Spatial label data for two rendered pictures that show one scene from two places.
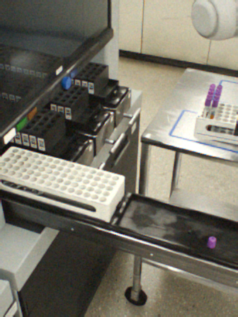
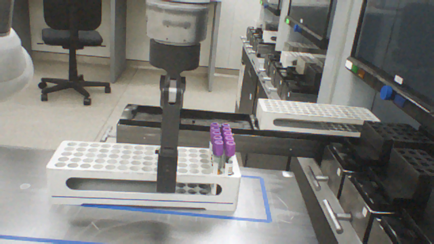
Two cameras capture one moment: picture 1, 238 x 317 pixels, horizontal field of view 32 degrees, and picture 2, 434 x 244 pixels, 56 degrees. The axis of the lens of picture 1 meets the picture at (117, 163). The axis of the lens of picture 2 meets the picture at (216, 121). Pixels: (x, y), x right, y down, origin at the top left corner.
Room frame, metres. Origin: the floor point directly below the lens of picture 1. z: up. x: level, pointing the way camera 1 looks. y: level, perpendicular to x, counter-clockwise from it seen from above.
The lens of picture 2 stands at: (1.52, -0.52, 1.19)
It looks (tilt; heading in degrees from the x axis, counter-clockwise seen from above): 21 degrees down; 155
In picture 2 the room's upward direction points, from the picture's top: 6 degrees clockwise
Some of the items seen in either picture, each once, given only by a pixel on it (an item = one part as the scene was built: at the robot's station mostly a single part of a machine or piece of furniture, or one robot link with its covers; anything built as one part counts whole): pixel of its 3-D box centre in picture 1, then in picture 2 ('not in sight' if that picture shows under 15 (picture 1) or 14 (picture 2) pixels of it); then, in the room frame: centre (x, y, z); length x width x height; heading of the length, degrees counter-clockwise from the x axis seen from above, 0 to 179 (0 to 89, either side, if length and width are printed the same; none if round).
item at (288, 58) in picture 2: not in sight; (317, 64); (0.12, 0.57, 0.83); 0.30 x 0.10 x 0.06; 69
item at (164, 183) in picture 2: not in sight; (167, 171); (0.99, -0.35, 0.89); 0.03 x 0.01 x 0.07; 72
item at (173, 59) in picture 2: not in sight; (173, 70); (0.94, -0.33, 1.03); 0.08 x 0.07 x 0.09; 162
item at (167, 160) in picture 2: not in sight; (167, 160); (1.01, -0.35, 0.92); 0.03 x 0.01 x 0.05; 162
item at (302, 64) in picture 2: not in sight; (302, 66); (0.23, 0.42, 0.85); 0.12 x 0.02 x 0.06; 160
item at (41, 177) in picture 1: (57, 183); (314, 120); (0.71, 0.14, 0.83); 0.30 x 0.10 x 0.06; 69
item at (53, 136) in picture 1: (52, 133); (373, 141); (0.89, 0.17, 0.85); 0.12 x 0.02 x 0.06; 160
